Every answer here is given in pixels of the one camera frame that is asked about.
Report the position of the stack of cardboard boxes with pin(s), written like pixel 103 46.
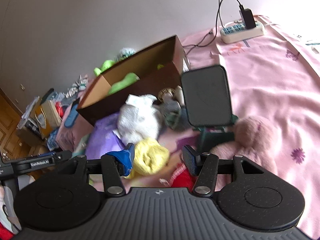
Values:
pixel 32 140

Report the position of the yellow-green plush toy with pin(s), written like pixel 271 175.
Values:
pixel 160 66

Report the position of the white power strip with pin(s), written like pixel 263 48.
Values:
pixel 242 32

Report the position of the grey plush toy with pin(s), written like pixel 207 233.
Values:
pixel 173 113

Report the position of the white plush toy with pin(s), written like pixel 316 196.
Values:
pixel 140 120

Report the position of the black cup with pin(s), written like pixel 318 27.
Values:
pixel 32 127

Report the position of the beige paper bag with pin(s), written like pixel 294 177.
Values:
pixel 48 120

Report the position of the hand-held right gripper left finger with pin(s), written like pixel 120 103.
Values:
pixel 125 160

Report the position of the white green pompom plush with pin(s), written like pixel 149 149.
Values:
pixel 126 53

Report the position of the stack of papers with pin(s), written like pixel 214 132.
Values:
pixel 31 107

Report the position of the black charger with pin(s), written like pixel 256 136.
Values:
pixel 248 18

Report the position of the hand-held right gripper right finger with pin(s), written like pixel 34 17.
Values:
pixel 190 160

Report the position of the green frog plush toy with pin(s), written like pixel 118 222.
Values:
pixel 105 67

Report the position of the red packet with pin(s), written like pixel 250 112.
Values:
pixel 59 108

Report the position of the white and red cloth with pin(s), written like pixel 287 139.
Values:
pixel 6 210

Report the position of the blue glasses case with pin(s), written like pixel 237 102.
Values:
pixel 71 115

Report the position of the yellow cloth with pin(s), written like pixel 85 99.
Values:
pixel 150 156

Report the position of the pink plush bear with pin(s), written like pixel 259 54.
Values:
pixel 252 140

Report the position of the dark green flat object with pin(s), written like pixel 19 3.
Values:
pixel 47 95

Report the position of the blue patterned cloth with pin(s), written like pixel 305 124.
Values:
pixel 53 138

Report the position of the wall socket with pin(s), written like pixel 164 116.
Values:
pixel 22 87

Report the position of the pink bedsheet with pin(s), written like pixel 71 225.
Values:
pixel 272 85

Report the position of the purple plastic packet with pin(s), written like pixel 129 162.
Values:
pixel 105 137

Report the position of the brown cardboard box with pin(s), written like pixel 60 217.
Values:
pixel 140 90

